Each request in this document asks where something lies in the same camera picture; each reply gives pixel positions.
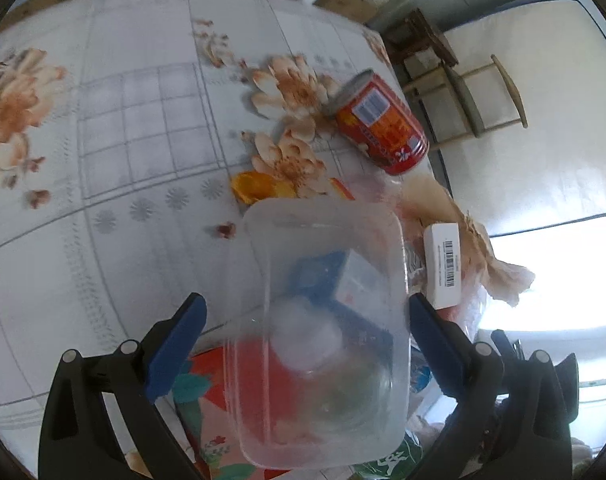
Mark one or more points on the crumpled tan paper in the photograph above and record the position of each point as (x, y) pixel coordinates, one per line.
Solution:
(422, 202)

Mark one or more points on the cardboard box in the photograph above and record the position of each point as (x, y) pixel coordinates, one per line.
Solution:
(359, 11)

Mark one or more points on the wooden chair dark seat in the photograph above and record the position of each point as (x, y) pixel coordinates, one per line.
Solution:
(485, 99)

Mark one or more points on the blue white medicine box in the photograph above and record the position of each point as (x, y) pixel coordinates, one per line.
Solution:
(348, 287)

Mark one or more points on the red drink can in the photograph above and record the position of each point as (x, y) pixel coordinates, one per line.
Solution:
(374, 118)

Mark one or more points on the floral plastic tablecloth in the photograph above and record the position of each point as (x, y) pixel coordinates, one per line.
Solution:
(121, 124)

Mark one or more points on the clear plastic container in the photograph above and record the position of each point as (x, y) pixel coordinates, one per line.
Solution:
(299, 395)

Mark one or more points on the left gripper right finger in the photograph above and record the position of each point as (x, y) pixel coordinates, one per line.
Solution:
(523, 434)

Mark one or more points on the dark wooden stool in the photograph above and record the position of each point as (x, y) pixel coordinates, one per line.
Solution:
(413, 34)

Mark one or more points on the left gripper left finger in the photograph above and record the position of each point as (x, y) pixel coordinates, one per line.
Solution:
(77, 439)

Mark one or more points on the red paper packaging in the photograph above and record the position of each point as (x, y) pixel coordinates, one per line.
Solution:
(199, 397)

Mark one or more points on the white barcode box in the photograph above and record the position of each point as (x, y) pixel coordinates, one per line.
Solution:
(442, 258)

